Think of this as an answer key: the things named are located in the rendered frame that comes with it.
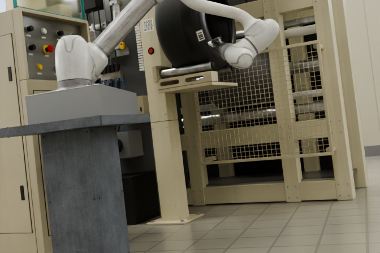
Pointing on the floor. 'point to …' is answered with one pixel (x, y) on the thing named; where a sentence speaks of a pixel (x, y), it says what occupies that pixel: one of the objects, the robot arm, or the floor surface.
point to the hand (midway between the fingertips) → (212, 43)
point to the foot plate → (176, 220)
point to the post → (163, 126)
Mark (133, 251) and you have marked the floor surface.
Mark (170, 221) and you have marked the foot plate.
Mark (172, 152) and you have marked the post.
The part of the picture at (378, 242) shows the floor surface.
